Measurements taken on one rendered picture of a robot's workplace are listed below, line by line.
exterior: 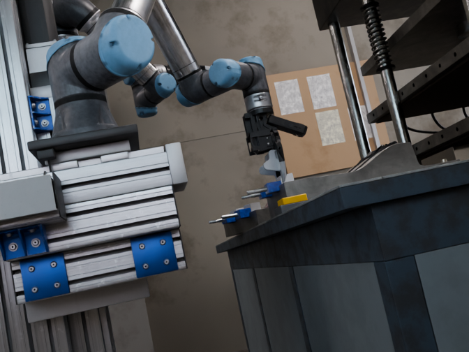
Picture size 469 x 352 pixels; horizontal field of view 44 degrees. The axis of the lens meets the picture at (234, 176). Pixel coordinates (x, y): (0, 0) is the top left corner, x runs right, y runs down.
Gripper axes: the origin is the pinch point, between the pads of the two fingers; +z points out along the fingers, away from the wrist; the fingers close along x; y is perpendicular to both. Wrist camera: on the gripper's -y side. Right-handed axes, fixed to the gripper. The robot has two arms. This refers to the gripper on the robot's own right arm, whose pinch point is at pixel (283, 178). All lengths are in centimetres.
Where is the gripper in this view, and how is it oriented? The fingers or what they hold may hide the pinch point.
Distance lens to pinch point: 160.9
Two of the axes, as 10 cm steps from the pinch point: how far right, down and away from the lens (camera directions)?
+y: -9.7, 1.9, -1.6
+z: 2.1, 9.7, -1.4
